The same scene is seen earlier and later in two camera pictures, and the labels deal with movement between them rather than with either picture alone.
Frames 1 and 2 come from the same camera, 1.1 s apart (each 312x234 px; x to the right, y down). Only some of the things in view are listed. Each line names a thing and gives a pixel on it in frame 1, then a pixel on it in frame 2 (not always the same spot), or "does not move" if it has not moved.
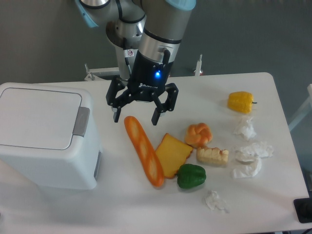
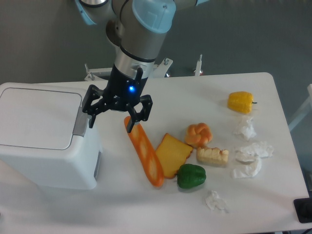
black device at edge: [303, 207] does not move
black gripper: [147, 81] -> [123, 92]
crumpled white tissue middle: [253, 152] does not move
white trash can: [48, 137] does not move
